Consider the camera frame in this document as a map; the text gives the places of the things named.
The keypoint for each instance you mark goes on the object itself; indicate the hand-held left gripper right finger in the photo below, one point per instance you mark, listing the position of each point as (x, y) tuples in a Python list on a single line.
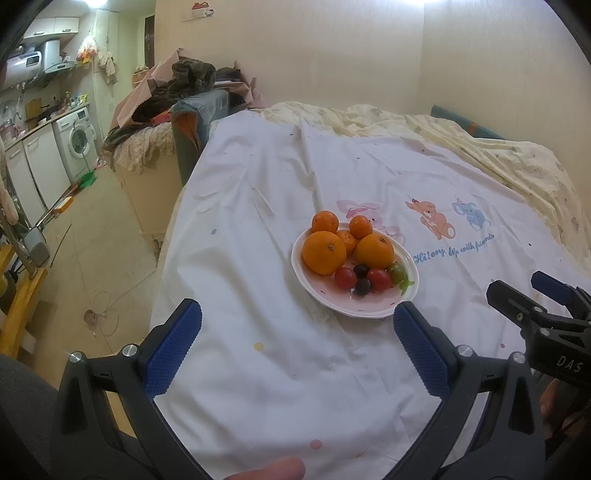
[(422, 350)]

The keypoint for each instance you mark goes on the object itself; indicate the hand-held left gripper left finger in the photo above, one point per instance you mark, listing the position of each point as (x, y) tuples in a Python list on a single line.
[(173, 346)]

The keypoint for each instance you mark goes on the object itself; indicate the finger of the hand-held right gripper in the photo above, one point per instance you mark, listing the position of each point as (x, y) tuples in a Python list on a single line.
[(512, 302), (551, 284)]

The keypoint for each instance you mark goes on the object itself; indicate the greenish cherry tomato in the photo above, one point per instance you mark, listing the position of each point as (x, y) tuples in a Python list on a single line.
[(396, 272)]

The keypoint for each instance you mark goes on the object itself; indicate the red cherry tomato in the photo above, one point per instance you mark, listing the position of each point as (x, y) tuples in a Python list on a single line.
[(345, 278), (378, 279)]

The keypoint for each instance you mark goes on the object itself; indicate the dark grape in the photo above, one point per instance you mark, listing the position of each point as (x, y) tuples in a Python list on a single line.
[(363, 287), (360, 270)]

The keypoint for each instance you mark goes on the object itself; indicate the pink strawberry-pattern plate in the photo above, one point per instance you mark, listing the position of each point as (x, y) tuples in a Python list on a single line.
[(341, 302)]

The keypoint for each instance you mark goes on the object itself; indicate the medium orange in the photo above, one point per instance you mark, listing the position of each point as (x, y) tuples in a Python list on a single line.
[(375, 251)]

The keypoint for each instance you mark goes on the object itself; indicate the small mandarin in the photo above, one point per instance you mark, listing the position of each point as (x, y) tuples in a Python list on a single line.
[(348, 241), (325, 221), (360, 227)]

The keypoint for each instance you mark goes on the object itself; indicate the large orange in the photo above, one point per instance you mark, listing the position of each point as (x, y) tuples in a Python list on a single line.
[(324, 252)]

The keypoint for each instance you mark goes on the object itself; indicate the person's right hand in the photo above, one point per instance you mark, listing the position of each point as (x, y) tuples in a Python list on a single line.
[(548, 406)]

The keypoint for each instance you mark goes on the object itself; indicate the person's left hand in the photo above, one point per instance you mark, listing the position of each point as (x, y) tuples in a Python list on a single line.
[(268, 470)]

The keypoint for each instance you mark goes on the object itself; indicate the pale yellow blanket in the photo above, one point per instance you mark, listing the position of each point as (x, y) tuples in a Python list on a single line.
[(508, 147)]

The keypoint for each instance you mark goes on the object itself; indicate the beige cabinet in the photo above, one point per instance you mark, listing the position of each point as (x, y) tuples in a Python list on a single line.
[(150, 198)]

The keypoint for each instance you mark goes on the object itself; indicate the yellow wooden stool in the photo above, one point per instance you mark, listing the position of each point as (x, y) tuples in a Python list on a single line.
[(18, 300)]

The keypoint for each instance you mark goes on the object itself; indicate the grey metal pedal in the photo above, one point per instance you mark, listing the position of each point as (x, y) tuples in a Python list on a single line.
[(37, 247)]

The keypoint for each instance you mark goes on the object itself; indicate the teal pillow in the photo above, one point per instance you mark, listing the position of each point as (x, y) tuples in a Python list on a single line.
[(466, 123)]

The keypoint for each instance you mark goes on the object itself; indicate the white cartoon-print bed sheet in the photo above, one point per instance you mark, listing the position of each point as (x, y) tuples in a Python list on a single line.
[(277, 194)]

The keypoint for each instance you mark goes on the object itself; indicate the green dustpan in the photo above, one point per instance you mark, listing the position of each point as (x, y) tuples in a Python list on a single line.
[(87, 179)]

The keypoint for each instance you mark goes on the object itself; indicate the white kitchen cabinets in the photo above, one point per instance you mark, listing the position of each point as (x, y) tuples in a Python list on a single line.
[(37, 166)]

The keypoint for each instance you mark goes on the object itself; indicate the grey-blue chair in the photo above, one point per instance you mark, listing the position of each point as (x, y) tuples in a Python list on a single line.
[(194, 120)]

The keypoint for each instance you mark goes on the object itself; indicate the white washing machine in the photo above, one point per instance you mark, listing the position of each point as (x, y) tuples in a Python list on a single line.
[(76, 138)]

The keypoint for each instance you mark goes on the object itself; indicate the pile of dark clothes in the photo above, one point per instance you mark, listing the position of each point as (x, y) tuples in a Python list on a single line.
[(184, 81)]

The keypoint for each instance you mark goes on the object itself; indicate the hanging plastic bag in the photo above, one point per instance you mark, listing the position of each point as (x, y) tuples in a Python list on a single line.
[(87, 50)]

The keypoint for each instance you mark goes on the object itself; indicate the white water heater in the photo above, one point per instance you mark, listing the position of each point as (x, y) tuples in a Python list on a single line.
[(32, 60)]

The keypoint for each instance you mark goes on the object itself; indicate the red wall ornament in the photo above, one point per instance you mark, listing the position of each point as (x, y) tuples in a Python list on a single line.
[(201, 7)]

